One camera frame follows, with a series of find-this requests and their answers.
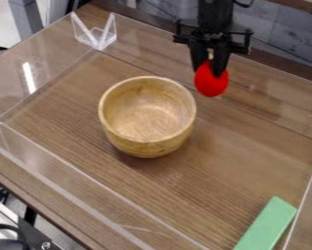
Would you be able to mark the green rectangular block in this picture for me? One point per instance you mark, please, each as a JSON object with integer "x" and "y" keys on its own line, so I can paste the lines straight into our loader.
{"x": 268, "y": 226}

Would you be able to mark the grey post top left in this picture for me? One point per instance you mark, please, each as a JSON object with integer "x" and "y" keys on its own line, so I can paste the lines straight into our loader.
{"x": 27, "y": 17}

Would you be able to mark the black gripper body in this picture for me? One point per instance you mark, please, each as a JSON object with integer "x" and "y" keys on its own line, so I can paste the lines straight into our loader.
{"x": 215, "y": 26}

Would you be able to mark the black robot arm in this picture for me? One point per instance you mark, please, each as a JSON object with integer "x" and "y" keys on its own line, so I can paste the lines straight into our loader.
{"x": 212, "y": 36}

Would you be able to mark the clear acrylic corner bracket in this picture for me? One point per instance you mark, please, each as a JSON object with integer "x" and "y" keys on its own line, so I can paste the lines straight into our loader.
{"x": 95, "y": 37}

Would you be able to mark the red plush fruit green top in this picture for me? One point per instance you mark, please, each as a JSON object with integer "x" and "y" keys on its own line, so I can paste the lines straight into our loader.
{"x": 211, "y": 85}

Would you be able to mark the clear acrylic enclosure wall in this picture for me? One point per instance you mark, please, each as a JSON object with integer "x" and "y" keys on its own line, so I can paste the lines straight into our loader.
{"x": 191, "y": 200}

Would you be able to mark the black device bottom left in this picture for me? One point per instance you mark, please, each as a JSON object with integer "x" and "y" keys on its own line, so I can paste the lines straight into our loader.
{"x": 20, "y": 236}

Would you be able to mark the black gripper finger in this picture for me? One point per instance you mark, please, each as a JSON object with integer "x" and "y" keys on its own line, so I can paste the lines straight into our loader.
{"x": 221, "y": 54}
{"x": 199, "y": 53}

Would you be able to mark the wooden bowl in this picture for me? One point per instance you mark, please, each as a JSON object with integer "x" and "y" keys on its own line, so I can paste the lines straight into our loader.
{"x": 148, "y": 114}

